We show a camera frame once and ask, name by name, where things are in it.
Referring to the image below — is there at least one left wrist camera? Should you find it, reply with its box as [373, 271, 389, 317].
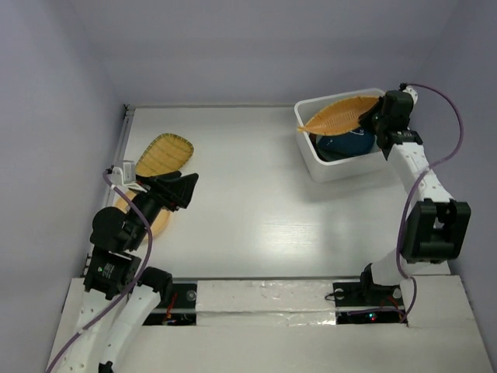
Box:
[107, 160, 145, 192]

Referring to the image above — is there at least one yellow green bamboo-pattern plate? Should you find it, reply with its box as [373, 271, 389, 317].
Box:
[135, 133, 194, 176]

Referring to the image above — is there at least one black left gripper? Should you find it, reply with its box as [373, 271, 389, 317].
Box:
[127, 169, 199, 248]

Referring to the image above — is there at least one dark blue leaf dish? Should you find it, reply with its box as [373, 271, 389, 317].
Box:
[315, 128, 375, 162]

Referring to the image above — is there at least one white front panel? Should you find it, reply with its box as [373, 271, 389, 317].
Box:
[45, 274, 491, 373]

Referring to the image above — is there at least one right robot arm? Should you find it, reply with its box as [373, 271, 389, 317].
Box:
[357, 83, 471, 305]

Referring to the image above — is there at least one orange leaf-shaped plate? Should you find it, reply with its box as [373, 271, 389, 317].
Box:
[297, 96, 379, 136]

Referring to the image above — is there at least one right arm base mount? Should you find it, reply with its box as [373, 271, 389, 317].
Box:
[325, 270, 407, 325]

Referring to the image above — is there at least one aluminium side rail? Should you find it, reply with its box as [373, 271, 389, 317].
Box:
[81, 103, 135, 277]

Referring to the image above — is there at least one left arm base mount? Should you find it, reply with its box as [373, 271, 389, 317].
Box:
[143, 282, 197, 326]

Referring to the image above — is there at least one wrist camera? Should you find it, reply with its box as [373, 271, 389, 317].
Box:
[107, 160, 145, 192]
[399, 83, 419, 105]

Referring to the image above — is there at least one yellow round plate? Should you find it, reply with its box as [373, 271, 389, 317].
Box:
[113, 190, 171, 240]

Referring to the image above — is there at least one white plastic bin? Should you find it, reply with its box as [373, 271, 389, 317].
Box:
[294, 88, 388, 183]

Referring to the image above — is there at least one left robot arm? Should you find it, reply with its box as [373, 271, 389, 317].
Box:
[46, 166, 199, 372]

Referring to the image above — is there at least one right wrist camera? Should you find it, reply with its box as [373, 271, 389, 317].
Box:
[399, 83, 419, 105]

